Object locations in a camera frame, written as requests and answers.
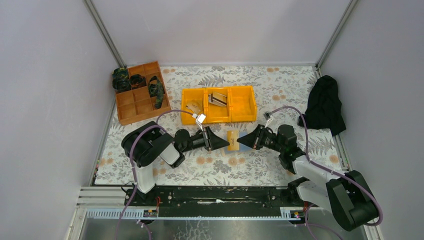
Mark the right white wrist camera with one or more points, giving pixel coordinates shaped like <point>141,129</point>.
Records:
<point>269,118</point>

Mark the camo belt in tray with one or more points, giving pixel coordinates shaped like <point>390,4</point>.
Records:
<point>156,89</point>

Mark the card in middle bin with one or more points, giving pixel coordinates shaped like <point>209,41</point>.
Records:
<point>218,99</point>

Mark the aluminium frame rails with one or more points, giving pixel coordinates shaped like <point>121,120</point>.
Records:
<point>93,197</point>

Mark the yellow three-compartment bin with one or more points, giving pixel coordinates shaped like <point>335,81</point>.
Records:
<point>228,104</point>

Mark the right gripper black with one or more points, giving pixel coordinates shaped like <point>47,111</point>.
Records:
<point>260,137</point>

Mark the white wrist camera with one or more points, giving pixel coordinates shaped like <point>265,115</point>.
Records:
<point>269,118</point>
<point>199,119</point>

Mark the rolled belt in tray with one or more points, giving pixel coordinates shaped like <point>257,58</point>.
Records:
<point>137,81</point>

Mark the black cloth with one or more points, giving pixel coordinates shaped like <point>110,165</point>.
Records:
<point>324,108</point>

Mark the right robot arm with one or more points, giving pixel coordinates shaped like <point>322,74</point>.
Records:
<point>344,194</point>

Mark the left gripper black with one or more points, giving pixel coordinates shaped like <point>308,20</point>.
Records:
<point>205,138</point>

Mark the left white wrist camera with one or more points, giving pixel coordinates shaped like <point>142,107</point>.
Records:
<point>199,119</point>

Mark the gold VIP card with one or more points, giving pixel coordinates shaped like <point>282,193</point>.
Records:
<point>232,137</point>

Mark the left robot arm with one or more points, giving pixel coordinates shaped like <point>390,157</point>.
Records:
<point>148,142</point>

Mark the rolled camo belt outside tray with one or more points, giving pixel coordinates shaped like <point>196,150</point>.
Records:
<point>120,80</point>

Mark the orange compartment tray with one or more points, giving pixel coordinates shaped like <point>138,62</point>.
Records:
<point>137,105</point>

